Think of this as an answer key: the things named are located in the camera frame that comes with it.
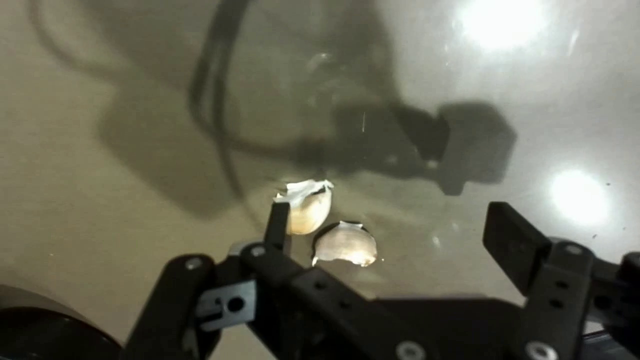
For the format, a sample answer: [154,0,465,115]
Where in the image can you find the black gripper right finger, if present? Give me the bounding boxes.
[483,200,596,324]

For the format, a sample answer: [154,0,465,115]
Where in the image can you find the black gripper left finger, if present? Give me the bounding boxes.
[235,198,377,315]

